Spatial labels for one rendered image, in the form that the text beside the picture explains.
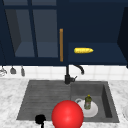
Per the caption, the yellow corn cob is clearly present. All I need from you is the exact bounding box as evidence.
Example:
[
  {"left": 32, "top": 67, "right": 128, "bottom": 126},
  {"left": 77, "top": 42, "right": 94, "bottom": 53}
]
[{"left": 73, "top": 47, "right": 94, "bottom": 55}]

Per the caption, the dark blue wall cupboard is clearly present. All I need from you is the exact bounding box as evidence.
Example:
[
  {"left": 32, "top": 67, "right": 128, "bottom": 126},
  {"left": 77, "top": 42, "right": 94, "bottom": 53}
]
[{"left": 0, "top": 0, "right": 128, "bottom": 70}]

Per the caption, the red ball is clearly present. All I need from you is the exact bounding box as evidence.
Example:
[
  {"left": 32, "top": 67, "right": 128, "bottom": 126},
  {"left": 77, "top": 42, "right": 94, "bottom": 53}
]
[{"left": 51, "top": 100, "right": 85, "bottom": 128}]

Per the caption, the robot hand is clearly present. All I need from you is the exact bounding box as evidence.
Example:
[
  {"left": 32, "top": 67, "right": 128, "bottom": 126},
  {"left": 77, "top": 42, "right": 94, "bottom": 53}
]
[{"left": 34, "top": 114, "right": 47, "bottom": 128}]

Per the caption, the olive green bottle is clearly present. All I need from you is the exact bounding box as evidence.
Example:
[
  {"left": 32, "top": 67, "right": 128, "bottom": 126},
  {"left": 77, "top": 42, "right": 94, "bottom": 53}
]
[{"left": 84, "top": 94, "right": 93, "bottom": 111}]

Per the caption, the grey sink with draining board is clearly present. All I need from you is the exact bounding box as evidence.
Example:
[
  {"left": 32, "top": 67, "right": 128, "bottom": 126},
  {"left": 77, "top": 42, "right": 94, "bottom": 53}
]
[{"left": 16, "top": 79, "right": 121, "bottom": 124}]

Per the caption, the white plate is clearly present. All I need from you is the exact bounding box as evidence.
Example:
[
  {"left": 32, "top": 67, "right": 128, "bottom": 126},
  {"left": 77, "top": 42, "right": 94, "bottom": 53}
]
[{"left": 75, "top": 97, "right": 99, "bottom": 118}]

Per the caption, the black tap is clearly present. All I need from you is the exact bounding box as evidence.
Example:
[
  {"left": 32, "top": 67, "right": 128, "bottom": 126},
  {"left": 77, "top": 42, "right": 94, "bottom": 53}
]
[{"left": 64, "top": 63, "right": 85, "bottom": 86}]

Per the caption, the hanging grey utensil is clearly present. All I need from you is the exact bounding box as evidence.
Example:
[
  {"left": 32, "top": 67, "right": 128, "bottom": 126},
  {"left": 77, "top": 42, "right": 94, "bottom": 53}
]
[{"left": 20, "top": 65, "right": 26, "bottom": 77}]

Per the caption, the hanging grey spatula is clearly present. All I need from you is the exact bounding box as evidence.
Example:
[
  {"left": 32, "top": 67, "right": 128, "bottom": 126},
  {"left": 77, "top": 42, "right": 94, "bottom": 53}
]
[{"left": 9, "top": 64, "right": 17, "bottom": 75}]

